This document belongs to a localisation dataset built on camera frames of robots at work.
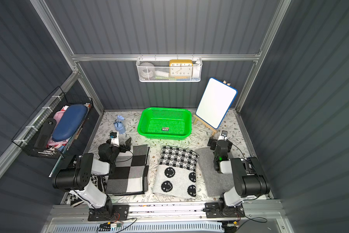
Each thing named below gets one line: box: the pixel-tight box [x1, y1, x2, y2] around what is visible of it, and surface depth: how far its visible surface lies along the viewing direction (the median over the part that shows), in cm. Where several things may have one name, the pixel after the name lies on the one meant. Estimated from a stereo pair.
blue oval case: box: [51, 103, 88, 142], surface depth 69 cm
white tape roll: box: [139, 62, 156, 81], surface depth 90 cm
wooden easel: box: [192, 114, 218, 136], surface depth 105 cm
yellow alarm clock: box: [169, 59, 194, 80], surface depth 91 cm
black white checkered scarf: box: [104, 144, 151, 197], surface depth 85 cm
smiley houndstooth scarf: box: [152, 145, 200, 200], surface depth 84 cm
